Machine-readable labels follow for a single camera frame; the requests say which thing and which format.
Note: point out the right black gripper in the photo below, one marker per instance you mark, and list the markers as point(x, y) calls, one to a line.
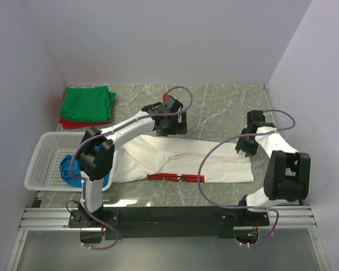
point(246, 144)

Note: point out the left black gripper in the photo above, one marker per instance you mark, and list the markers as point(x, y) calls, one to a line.
point(173, 129)

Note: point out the white t shirt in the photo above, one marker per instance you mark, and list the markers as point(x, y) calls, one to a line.
point(162, 158)

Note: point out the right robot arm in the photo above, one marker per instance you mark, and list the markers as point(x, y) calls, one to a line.
point(288, 172)

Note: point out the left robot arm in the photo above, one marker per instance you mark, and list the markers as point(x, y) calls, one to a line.
point(96, 154)

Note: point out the green folded t shirt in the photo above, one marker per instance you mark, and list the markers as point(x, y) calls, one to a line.
point(87, 105)

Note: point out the red folded t shirt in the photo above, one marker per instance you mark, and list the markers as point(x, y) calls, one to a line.
point(79, 124)

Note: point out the blue t shirt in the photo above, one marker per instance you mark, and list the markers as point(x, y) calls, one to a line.
point(65, 172)

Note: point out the white plastic basket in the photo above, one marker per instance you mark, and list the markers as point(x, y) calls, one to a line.
point(43, 173)

